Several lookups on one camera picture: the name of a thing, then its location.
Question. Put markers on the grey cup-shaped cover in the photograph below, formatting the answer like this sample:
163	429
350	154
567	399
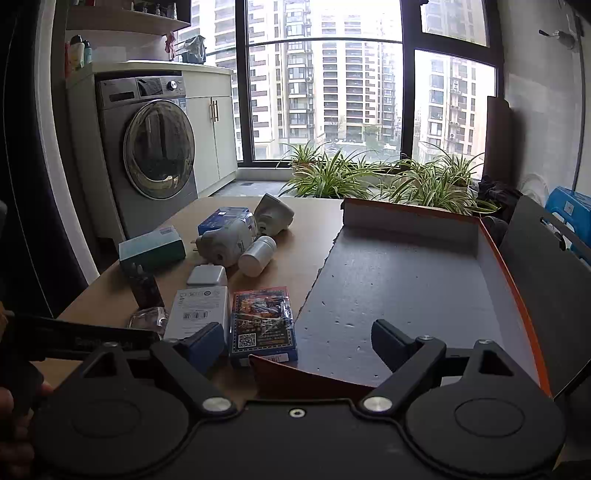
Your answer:
277	210

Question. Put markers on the white pill bottle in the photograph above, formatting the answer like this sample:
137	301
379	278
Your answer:
256	256

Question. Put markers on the blue plastic stool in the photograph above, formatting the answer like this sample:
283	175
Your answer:
572	207

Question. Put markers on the brown rolled mat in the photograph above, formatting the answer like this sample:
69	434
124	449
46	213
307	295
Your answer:
497	138

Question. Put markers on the clear glass refill bottle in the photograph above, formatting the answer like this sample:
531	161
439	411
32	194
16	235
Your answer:
147	318

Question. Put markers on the clear round plastic cover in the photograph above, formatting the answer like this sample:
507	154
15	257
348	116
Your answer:
535	187

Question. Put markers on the white barcode box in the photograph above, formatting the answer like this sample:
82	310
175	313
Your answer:
198	304

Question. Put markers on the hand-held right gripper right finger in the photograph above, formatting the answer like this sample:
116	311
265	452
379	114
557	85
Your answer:
387	344

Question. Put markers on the dark small bottle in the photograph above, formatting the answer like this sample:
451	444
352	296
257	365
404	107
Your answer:
147	290

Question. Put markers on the person's left hand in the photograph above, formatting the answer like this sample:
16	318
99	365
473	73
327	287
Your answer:
21	438

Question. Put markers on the black bag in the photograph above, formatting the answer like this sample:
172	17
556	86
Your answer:
496	194

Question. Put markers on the colourful card box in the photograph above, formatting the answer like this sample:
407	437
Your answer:
261	323

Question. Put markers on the wall shelf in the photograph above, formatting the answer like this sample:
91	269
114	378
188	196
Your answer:
120	21

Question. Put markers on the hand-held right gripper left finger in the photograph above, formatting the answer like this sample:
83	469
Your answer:
205	346

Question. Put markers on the wall bracket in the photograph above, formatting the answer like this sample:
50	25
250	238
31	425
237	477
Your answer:
561	37

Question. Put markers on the teal bottle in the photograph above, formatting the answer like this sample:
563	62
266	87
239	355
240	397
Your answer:
87	54

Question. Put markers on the blue plastic box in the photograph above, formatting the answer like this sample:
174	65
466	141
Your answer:
221	217

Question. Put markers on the grey plug-in vaporiser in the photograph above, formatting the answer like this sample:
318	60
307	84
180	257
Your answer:
224	244

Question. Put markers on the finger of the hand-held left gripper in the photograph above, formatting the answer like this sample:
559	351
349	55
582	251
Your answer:
115	328

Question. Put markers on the black framed window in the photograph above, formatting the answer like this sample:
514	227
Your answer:
323	92

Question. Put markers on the spider plant in terracotta pot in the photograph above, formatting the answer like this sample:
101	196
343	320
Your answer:
302	159
455	168

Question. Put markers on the white cabinet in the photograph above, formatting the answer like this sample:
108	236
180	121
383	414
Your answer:
205	138

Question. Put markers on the pink cloth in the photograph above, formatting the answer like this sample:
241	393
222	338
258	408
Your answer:
170	44

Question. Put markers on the white charger adapter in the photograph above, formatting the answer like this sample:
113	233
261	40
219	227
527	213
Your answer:
205	276

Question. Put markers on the grey-blue bag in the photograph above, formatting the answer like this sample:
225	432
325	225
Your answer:
194	48

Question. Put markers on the grey washing machine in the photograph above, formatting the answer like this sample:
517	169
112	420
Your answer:
115	138

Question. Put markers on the orange cardboard box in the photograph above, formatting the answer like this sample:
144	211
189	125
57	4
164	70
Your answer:
392	286

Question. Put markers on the teal bandage box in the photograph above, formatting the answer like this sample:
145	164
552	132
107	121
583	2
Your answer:
150	251

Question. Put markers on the row of small ornaments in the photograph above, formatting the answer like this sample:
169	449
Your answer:
154	9

